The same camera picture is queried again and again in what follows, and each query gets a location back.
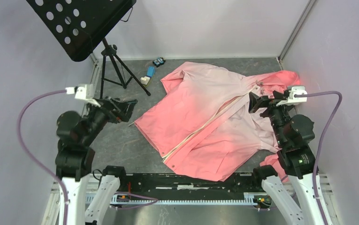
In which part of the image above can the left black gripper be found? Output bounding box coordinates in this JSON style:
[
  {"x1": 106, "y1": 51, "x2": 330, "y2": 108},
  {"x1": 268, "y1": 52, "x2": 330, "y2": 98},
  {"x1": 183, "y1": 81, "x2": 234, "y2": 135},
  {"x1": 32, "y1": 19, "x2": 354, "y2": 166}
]
[{"x1": 81, "y1": 94, "x2": 137, "y2": 143}]

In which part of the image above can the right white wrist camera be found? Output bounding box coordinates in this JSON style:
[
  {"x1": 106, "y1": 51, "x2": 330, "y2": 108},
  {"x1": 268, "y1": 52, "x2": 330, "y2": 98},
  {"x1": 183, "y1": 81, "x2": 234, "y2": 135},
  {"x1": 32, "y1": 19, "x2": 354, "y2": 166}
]
[{"x1": 276, "y1": 86, "x2": 307, "y2": 106}]

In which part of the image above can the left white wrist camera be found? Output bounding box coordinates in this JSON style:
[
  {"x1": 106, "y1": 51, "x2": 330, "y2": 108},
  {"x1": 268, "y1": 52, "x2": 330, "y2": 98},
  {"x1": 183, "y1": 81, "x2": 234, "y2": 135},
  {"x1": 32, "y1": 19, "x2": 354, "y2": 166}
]
[{"x1": 65, "y1": 84, "x2": 101, "y2": 107}]

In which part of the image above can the black perforated music stand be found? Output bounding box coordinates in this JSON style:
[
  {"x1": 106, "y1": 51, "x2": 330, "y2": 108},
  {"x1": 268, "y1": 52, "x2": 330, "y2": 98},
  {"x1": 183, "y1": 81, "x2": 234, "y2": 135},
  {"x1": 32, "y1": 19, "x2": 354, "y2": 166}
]
[{"x1": 27, "y1": 0, "x2": 151, "y2": 97}]

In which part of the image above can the white toothed cable duct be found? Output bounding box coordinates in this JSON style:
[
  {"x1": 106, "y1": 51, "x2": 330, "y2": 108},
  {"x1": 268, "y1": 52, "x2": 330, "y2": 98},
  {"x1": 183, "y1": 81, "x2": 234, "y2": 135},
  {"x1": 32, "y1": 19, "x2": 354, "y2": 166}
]
[{"x1": 84, "y1": 193, "x2": 273, "y2": 206}]

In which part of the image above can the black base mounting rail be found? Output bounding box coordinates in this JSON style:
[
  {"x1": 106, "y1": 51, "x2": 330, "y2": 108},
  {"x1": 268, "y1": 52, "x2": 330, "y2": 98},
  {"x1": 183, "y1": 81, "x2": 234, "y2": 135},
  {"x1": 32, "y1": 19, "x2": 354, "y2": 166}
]
[{"x1": 118, "y1": 172, "x2": 266, "y2": 202}]

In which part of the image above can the pink zip-up jacket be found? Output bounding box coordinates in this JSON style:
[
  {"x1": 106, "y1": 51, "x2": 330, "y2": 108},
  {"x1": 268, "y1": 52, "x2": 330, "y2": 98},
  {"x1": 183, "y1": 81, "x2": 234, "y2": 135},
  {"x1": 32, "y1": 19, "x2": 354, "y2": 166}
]
[{"x1": 135, "y1": 61, "x2": 300, "y2": 181}]

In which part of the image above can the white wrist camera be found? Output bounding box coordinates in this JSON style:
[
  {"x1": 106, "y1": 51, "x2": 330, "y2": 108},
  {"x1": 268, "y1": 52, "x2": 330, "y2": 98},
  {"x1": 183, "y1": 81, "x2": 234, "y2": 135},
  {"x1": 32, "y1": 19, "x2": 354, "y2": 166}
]
[
  {"x1": 65, "y1": 84, "x2": 101, "y2": 107},
  {"x1": 276, "y1": 86, "x2": 307, "y2": 106}
]

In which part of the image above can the cream white block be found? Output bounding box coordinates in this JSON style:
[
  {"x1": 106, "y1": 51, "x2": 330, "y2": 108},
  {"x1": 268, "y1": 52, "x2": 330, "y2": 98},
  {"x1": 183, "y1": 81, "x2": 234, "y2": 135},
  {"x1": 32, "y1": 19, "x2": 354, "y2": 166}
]
[{"x1": 140, "y1": 76, "x2": 151, "y2": 86}]

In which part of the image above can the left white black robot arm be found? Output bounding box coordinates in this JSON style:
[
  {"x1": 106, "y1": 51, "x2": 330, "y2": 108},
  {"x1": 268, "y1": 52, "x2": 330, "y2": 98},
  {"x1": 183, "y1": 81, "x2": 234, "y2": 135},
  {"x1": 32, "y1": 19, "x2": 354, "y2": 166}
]
[{"x1": 55, "y1": 97, "x2": 138, "y2": 225}]

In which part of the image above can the blue block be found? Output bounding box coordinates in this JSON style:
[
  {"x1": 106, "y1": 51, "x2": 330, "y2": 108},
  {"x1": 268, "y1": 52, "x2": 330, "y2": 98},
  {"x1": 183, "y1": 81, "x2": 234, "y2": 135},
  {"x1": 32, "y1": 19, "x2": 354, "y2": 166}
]
[{"x1": 146, "y1": 66, "x2": 156, "y2": 77}]

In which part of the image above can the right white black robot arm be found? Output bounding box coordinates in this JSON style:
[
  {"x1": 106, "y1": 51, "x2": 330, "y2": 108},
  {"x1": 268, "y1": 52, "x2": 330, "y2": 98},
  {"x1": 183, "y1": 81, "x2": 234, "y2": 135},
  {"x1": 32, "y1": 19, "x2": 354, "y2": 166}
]
[{"x1": 248, "y1": 86, "x2": 342, "y2": 225}]

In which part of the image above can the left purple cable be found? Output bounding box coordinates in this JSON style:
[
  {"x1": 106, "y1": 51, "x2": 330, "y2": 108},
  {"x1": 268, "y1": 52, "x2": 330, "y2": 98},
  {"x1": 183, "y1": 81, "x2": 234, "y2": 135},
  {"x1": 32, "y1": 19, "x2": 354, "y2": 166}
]
[{"x1": 17, "y1": 90, "x2": 69, "y2": 225}]

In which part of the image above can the small black blue toy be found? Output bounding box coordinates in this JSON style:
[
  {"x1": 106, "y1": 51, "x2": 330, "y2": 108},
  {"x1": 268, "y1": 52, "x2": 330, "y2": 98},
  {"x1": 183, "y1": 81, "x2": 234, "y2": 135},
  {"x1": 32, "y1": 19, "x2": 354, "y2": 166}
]
[{"x1": 153, "y1": 57, "x2": 166, "y2": 68}]

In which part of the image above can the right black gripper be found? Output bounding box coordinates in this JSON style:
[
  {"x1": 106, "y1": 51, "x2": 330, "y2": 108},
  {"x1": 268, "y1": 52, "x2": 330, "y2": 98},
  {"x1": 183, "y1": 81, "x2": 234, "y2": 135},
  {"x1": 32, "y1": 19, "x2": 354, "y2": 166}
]
[{"x1": 248, "y1": 90, "x2": 296, "y2": 145}]

